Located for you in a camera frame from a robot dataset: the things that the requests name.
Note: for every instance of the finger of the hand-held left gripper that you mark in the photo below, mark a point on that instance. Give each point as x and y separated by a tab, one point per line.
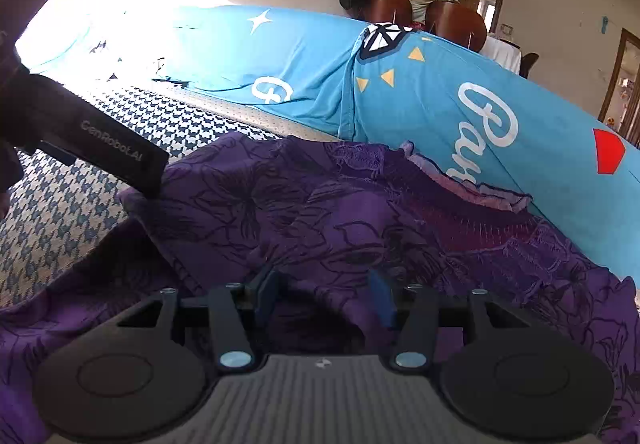
60	154

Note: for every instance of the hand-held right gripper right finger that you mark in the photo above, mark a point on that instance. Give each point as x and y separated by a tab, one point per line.
382	299

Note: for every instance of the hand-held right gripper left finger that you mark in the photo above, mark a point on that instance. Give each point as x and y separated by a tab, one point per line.
270	296

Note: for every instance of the purple floral shirt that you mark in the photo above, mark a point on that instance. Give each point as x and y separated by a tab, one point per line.
300	214

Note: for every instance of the blue printed sofa cover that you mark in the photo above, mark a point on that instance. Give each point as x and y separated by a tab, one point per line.
425	124

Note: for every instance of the table with white tablecloth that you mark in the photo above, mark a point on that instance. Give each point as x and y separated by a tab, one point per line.
502	54

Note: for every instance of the dark dining chair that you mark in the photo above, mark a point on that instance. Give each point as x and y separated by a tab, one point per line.
529	64

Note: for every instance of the brown wooden dining chair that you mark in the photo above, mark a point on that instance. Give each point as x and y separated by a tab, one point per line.
392	4
457	27

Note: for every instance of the wall switch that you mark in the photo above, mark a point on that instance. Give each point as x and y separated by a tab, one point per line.
508	30

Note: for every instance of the blue wall ornament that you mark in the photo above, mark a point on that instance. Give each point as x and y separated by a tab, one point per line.
603	23

